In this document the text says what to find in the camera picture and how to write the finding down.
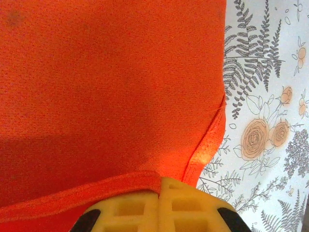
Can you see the orange t-shirt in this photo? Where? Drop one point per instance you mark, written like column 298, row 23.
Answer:
column 96, row 84

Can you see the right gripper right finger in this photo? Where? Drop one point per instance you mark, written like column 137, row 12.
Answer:
column 193, row 212

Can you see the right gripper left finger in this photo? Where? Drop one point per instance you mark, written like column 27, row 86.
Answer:
column 125, row 215

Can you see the floral tablecloth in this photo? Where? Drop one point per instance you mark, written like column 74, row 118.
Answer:
column 265, row 96

